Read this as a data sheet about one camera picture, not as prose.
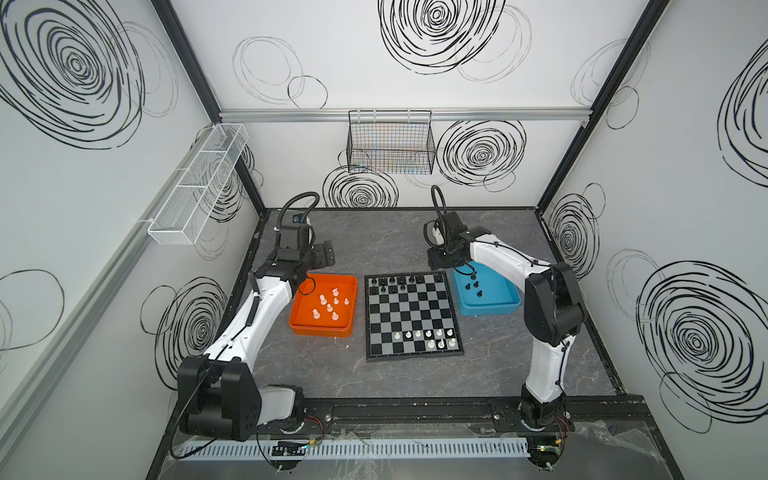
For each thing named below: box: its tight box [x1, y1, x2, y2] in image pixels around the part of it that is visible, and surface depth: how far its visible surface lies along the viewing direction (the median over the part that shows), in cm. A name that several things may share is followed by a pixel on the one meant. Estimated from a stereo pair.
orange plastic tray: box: [289, 274, 358, 338], surface depth 93 cm
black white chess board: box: [364, 271, 465, 362], surface depth 91 cm
